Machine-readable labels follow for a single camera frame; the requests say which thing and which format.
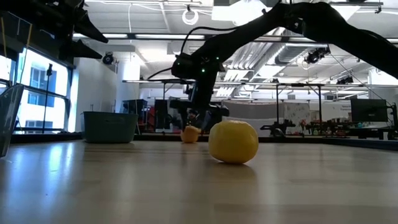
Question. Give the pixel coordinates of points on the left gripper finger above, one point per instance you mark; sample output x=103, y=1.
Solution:
x=87, y=26
x=82, y=50

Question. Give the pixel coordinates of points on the orange-tinted yellow lemon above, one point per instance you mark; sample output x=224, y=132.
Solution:
x=190, y=135

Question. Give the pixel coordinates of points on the yellow plastic lemon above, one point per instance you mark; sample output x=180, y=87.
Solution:
x=233, y=141

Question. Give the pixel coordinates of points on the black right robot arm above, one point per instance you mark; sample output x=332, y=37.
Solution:
x=342, y=34

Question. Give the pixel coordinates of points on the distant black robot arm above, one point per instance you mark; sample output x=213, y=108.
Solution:
x=276, y=127

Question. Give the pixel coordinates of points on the person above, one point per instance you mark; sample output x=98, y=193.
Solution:
x=193, y=115

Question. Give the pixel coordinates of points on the black partition panel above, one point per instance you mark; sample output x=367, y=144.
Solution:
x=161, y=113

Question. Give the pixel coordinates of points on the grey fabric curtain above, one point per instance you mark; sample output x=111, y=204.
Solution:
x=264, y=115

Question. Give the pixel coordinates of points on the LED light bar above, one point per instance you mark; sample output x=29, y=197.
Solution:
x=155, y=36

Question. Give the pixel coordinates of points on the large glass window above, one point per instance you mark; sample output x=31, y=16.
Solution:
x=34, y=105

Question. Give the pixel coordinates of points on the teal plastic basket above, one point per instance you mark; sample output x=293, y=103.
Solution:
x=109, y=129

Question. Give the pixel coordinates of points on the grey translucent plastic basket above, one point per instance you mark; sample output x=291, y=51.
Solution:
x=9, y=121

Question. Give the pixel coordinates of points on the black ceiling-mounted device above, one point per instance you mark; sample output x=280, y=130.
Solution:
x=345, y=81

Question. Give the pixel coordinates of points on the black computer monitor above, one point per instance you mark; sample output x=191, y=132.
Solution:
x=369, y=110

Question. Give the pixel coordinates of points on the black ceiling dome camera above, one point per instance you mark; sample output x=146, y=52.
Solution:
x=108, y=58

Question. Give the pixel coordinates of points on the distant black workstation frame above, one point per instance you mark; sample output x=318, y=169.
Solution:
x=277, y=99

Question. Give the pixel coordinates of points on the black aluminium table frame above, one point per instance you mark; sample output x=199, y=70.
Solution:
x=280, y=139

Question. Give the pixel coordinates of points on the black ceiling camera rig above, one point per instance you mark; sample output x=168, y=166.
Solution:
x=315, y=57

